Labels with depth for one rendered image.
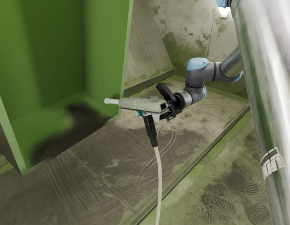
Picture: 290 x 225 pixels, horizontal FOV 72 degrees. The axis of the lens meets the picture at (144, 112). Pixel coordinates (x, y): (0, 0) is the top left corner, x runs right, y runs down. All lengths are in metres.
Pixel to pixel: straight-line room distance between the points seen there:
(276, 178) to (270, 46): 0.16
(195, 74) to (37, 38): 0.76
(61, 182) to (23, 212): 0.25
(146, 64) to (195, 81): 1.65
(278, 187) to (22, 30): 1.05
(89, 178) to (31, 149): 0.51
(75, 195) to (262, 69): 1.27
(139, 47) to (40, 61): 1.61
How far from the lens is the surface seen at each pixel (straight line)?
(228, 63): 0.88
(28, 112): 1.29
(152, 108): 0.75
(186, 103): 0.93
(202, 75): 0.95
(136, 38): 2.62
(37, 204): 1.45
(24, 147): 1.12
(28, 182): 1.59
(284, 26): 0.32
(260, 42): 0.32
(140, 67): 2.49
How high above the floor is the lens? 1.13
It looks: 32 degrees down
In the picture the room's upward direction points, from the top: straight up
